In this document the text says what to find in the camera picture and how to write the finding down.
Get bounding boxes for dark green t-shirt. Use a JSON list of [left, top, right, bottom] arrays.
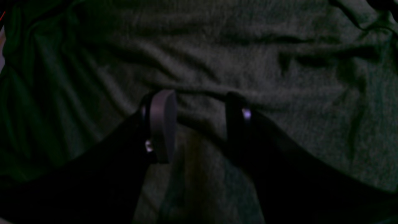
[[1, 0, 398, 224]]

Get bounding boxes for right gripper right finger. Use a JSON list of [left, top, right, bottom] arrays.
[[225, 92, 397, 224]]

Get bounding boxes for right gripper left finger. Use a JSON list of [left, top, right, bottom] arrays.
[[1, 90, 177, 224]]

